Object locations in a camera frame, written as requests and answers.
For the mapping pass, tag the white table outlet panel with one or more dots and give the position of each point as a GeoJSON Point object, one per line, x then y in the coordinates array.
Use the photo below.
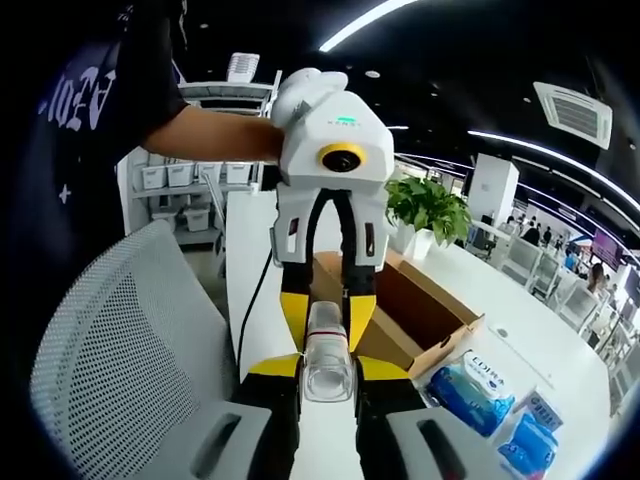
{"type": "Point", "coordinates": [500, 332]}

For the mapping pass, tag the white slatted device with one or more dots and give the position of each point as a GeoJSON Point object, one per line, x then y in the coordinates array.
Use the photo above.
{"type": "Point", "coordinates": [243, 66]}

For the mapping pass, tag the cluster of white desk chairs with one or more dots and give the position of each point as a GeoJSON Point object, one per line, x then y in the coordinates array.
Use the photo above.
{"type": "Point", "coordinates": [525, 257]}

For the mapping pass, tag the soft blue tissue pack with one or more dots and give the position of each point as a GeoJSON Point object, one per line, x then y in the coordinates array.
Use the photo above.
{"type": "Point", "coordinates": [530, 442]}

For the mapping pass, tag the purple wall screen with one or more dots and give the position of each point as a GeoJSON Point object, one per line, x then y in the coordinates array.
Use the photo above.
{"type": "Point", "coordinates": [605, 245]}

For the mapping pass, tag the soft blue wet wipes pack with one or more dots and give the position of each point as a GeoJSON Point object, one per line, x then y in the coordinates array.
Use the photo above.
{"type": "Point", "coordinates": [472, 400]}

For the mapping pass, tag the ceiling air conditioner cassette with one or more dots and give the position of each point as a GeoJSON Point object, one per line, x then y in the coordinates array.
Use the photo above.
{"type": "Point", "coordinates": [575, 115]}

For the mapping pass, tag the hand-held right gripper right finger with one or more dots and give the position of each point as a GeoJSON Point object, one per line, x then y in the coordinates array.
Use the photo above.
{"type": "Point", "coordinates": [385, 395]}

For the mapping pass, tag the white mesh office chair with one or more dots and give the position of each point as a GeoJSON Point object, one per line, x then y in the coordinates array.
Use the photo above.
{"type": "Point", "coordinates": [125, 360]}

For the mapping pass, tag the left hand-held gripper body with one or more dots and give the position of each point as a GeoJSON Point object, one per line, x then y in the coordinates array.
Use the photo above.
{"type": "Point", "coordinates": [310, 145]}

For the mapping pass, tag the green plant in white pot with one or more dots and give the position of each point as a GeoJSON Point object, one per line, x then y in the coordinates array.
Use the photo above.
{"type": "Point", "coordinates": [430, 210]}

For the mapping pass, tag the set of white storage bins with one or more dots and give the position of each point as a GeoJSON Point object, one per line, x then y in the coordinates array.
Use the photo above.
{"type": "Point", "coordinates": [180, 175]}

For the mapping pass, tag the curved ceiling light strip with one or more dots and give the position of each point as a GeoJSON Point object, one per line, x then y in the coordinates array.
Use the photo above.
{"type": "Point", "coordinates": [525, 145]}

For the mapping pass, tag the brown cardboard shoe box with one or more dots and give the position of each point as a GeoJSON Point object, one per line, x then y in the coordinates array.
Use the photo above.
{"type": "Point", "coordinates": [425, 310]}

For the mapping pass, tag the straight ceiling light strip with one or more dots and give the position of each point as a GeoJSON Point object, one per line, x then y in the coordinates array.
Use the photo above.
{"type": "Point", "coordinates": [360, 27]}

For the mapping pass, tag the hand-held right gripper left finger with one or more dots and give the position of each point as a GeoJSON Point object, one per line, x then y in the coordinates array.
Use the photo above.
{"type": "Point", "coordinates": [270, 400]}

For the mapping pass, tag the white metal storage rack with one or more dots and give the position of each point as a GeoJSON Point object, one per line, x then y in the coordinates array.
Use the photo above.
{"type": "Point", "coordinates": [225, 90]}

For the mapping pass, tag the small white carton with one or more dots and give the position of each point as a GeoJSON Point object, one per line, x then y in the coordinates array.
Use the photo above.
{"type": "Point", "coordinates": [542, 407]}

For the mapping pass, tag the clear-capped pump bottle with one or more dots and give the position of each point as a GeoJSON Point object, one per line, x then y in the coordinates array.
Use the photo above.
{"type": "Point", "coordinates": [327, 370]}

